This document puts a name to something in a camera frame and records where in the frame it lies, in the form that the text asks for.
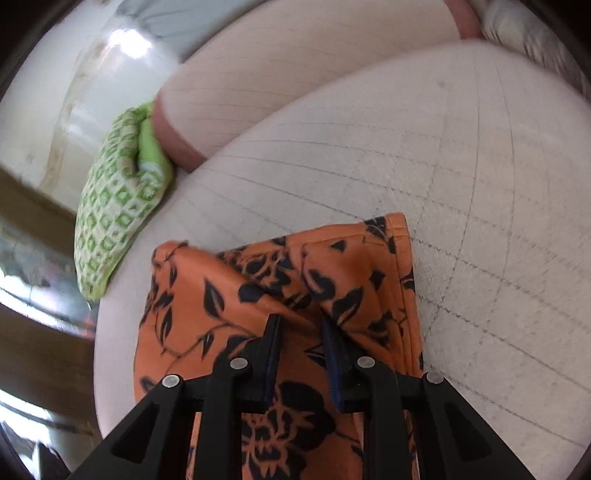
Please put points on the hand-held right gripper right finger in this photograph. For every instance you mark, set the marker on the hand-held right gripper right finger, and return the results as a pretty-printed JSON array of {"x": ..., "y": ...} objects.
[{"x": 333, "y": 364}]

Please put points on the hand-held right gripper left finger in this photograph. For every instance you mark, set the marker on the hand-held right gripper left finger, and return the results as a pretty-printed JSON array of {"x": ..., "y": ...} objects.
[{"x": 275, "y": 355}]

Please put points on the orange floral garment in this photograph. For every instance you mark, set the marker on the orange floral garment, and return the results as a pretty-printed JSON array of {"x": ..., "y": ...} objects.
[{"x": 207, "y": 323}]

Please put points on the pink quilted sofa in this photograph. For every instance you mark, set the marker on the pink quilted sofa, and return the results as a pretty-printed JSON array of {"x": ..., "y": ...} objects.
[{"x": 415, "y": 161}]

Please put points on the wooden stained glass door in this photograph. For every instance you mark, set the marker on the wooden stained glass door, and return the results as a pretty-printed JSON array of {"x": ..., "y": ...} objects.
[{"x": 37, "y": 350}]

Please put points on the grey cushion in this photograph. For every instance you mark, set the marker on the grey cushion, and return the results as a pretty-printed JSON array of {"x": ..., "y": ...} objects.
[{"x": 184, "y": 23}]

